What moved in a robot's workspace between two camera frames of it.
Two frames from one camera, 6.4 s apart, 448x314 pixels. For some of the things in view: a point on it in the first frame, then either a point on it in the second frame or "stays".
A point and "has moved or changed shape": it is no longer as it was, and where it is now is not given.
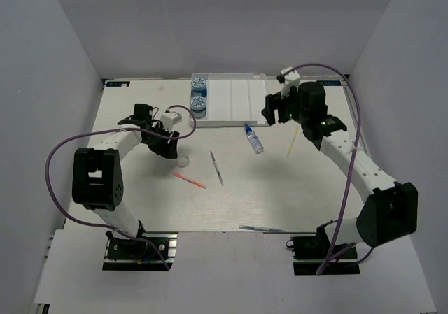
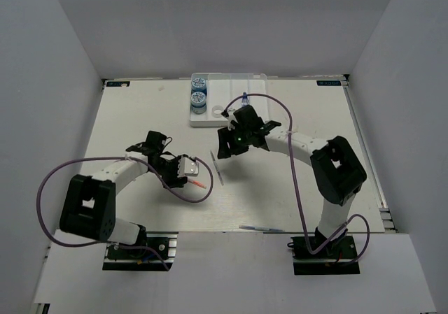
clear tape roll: x=183 y=161 has moved or changed shape
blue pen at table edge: x=261 y=229 stays
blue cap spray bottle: x=254 y=138 has moved or changed shape
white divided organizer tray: x=233 y=100 stays
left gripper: x=169 y=150 to x=171 y=182
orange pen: x=189 y=180 stays
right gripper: x=277 y=101 to x=225 y=136
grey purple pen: x=215 y=165 stays
